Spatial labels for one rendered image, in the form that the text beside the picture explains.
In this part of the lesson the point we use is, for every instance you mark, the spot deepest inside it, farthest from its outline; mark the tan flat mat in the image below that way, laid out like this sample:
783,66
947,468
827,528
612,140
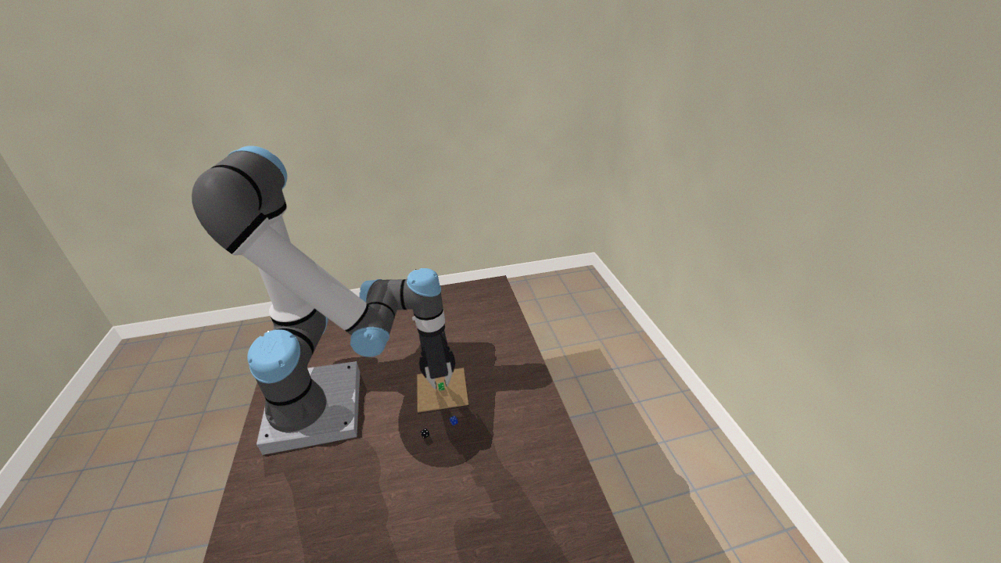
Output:
453,395

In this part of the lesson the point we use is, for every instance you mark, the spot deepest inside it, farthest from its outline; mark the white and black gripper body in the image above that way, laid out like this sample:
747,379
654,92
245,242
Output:
432,334

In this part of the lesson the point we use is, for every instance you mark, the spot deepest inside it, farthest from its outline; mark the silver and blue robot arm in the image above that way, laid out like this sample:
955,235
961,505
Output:
225,201

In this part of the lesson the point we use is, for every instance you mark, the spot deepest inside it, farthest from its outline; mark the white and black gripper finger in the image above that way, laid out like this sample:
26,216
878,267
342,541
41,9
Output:
450,367
425,371

